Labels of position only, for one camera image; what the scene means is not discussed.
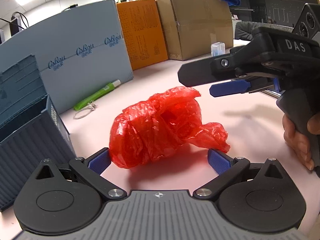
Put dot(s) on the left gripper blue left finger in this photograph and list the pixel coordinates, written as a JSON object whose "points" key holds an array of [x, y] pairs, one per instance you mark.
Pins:
{"points": [[88, 171]]}

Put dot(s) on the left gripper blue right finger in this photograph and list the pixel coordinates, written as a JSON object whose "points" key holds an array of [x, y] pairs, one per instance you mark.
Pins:
{"points": [[229, 170]]}

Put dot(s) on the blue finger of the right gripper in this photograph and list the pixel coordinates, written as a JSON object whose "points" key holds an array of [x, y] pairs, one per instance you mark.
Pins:
{"points": [[204, 71], [229, 88]]}

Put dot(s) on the red plastic bag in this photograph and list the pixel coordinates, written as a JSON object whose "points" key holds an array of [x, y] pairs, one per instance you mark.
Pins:
{"points": [[155, 129]]}

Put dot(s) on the person right hand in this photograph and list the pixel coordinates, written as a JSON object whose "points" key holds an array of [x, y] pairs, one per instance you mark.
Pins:
{"points": [[299, 142]]}

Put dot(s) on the clear box blue items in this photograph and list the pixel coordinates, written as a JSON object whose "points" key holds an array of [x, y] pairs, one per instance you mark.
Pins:
{"points": [[217, 48]]}

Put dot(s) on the black leather sofa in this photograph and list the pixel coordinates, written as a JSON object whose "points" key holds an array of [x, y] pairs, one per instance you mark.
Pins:
{"points": [[243, 29]]}

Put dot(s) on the brown cardboard box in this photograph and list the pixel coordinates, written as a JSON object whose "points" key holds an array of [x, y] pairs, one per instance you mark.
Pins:
{"points": [[190, 27]]}

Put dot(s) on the white rubber band loop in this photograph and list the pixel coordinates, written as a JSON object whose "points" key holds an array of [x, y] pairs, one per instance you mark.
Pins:
{"points": [[85, 111]]}

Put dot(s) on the green tube white cap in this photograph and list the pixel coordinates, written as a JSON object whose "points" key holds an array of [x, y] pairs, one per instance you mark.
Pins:
{"points": [[101, 92]]}

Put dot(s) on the blue container storage box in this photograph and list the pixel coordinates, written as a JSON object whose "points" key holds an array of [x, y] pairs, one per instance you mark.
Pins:
{"points": [[31, 128]]}

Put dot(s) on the orange cardboard box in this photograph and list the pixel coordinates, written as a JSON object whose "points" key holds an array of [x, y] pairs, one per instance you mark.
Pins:
{"points": [[142, 32]]}

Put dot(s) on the large blue-grey Cobou carton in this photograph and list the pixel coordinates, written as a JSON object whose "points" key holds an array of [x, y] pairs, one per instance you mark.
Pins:
{"points": [[78, 52]]}

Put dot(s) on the black power adapter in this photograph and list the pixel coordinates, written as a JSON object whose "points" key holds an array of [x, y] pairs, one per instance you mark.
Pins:
{"points": [[17, 23]]}

